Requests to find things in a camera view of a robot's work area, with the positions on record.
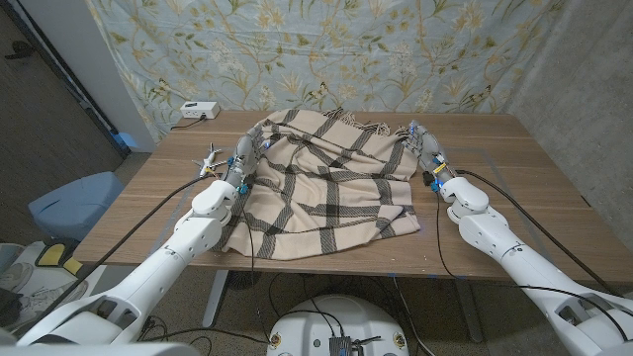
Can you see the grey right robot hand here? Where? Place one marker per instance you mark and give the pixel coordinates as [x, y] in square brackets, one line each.
[430, 148]

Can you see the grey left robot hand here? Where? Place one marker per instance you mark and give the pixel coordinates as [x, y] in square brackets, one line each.
[244, 155]

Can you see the beige plaid scarf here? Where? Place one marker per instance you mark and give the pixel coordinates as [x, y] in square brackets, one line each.
[326, 198]

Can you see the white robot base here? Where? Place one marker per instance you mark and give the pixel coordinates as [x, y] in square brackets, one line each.
[311, 321]

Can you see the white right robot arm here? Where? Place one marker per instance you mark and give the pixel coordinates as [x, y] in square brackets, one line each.
[524, 262]

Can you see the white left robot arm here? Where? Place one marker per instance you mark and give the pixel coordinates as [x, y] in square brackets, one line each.
[163, 262]

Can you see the white toy plane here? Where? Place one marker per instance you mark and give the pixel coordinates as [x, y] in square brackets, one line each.
[207, 163]

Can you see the white power strip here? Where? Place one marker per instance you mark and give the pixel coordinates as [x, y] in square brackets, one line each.
[199, 110]

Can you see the small blue object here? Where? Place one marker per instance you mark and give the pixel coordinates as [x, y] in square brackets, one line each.
[127, 140]

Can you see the black round fan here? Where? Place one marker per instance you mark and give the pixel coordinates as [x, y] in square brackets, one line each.
[242, 280]

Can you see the floral printed backdrop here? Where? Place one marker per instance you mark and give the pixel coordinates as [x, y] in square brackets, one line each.
[321, 49]

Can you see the white table leg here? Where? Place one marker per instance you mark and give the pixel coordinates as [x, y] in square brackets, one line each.
[215, 299]

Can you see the grey table leg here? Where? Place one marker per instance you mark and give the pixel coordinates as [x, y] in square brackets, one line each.
[470, 311]

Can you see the blue-grey stool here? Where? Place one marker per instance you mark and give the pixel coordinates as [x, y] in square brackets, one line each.
[74, 205]

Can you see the black box on base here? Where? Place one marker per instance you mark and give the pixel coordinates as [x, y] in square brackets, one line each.
[340, 347]

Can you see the yellow black pad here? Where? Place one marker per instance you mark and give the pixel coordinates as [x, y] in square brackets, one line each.
[52, 254]

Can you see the grey white sneaker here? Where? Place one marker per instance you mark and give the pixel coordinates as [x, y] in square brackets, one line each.
[15, 277]
[49, 299]

